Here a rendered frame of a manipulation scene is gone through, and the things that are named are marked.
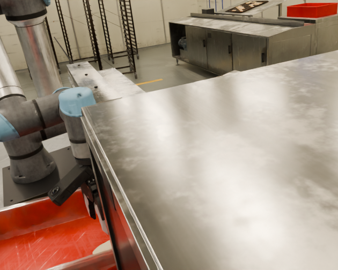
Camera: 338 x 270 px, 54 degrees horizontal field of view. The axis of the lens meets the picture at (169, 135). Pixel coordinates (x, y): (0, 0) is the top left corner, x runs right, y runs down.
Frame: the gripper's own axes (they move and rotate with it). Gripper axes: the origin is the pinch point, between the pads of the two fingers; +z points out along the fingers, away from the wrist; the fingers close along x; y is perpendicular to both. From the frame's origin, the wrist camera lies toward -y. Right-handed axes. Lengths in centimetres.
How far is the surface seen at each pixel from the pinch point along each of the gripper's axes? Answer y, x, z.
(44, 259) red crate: -13.9, 8.3, 8.5
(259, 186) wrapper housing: -4, -56, -39
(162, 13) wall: 483, 652, 7
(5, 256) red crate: -22.0, 17.2, 8.5
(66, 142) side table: 19, 79, 8
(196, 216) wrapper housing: -10, -55, -39
